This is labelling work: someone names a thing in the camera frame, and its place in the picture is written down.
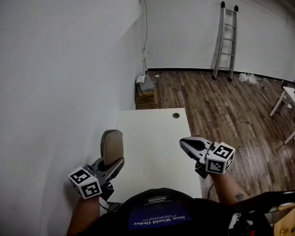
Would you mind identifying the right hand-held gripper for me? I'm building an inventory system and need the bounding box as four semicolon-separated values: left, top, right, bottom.
179;137;236;179

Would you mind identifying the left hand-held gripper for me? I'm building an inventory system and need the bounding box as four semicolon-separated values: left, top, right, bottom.
68;157;125;201

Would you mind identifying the brown oval pad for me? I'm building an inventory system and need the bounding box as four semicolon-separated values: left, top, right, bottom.
100;129;125;169

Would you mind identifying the person's right forearm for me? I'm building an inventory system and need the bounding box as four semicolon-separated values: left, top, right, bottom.
209;172;249;208

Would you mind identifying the person's left forearm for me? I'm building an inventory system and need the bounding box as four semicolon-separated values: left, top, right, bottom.
67;196;101;234

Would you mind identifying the small white table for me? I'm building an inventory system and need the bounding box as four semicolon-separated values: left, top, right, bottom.
107;108;203;204

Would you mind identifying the large cardboard box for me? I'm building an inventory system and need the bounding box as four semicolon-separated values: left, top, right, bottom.
135;96;159;110

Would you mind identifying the person's black printed shirt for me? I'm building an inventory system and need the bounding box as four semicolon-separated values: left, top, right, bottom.
66;187;271;236

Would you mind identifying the grey electronic device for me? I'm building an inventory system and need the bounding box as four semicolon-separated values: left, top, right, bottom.
140;79;156;93

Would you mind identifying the clear plastic bag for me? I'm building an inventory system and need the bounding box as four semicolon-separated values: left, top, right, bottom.
238;72;258;85

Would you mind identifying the white desk with items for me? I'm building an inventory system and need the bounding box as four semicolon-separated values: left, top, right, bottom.
269;86;295;145

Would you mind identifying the aluminium ladder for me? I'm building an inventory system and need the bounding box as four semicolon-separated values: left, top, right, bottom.
212;0;239;82

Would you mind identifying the wooden board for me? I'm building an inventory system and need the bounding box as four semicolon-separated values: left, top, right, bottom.
272;200;295;236

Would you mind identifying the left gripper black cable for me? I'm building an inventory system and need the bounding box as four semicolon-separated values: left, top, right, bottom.
99;200;120;212

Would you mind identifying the black harness strap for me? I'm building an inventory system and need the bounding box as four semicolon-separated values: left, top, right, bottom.
227;190;295;236

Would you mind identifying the thin wall cable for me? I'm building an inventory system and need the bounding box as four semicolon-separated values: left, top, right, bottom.
140;0;149;51

